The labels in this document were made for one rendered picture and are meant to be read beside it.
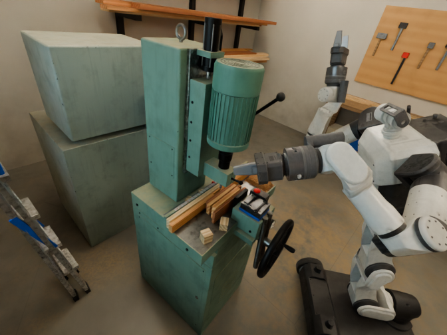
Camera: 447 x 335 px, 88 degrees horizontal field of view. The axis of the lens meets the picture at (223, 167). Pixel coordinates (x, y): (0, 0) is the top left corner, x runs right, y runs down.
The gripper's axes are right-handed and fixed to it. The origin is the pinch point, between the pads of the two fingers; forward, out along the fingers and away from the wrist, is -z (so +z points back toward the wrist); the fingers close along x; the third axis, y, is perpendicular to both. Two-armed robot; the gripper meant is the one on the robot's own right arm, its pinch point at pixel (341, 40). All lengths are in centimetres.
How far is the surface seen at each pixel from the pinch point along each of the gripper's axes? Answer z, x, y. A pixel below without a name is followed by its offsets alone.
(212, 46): 8, 56, 27
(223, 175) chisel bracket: 58, 49, 25
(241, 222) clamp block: 76, 49, 14
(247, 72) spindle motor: 17, 57, 10
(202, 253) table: 80, 71, 16
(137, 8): -47, -15, 188
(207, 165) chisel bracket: 55, 50, 34
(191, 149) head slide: 48, 55, 39
